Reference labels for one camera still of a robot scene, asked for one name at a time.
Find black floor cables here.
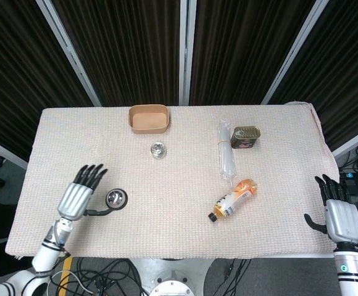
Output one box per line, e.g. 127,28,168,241
46,257,146,296

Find gold rectangular food tin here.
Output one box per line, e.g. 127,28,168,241
230,125,262,150

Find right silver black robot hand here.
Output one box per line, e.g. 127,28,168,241
303,174,358,245

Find dark folding partition screen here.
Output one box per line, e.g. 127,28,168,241
0,0,358,161

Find orange drink plastic bottle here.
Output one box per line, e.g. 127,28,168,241
207,178,258,223

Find beige woven tablecloth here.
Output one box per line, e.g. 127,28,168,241
5,101,342,259

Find clear glass cup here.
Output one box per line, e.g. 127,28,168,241
149,141,169,160

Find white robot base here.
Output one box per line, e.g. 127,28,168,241
129,257,214,296

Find brown paper bowl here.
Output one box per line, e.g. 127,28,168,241
127,104,171,135

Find bundle of clear straws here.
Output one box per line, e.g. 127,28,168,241
217,120,238,186

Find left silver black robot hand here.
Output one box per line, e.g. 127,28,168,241
57,163,118,221

